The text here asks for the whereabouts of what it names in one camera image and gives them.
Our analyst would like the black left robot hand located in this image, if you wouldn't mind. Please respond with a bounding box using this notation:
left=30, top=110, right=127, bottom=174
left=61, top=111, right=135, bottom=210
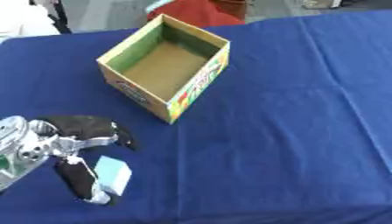
left=27, top=115, right=138, bottom=207

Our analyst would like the tan cardboard box green inside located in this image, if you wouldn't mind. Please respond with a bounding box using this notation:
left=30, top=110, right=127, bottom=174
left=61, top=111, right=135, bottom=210
left=94, top=13, right=232, bottom=125

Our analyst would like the pale teal rectangular block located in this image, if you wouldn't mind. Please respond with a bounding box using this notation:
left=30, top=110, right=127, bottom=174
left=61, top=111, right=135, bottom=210
left=93, top=155, right=134, bottom=197

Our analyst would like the white object with black stand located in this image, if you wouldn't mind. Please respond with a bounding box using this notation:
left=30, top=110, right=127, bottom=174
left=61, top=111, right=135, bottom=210
left=0, top=0, right=74, bottom=42

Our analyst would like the red chair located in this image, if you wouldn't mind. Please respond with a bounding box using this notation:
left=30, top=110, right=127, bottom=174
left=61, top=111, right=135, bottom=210
left=145, top=0, right=249, bottom=29

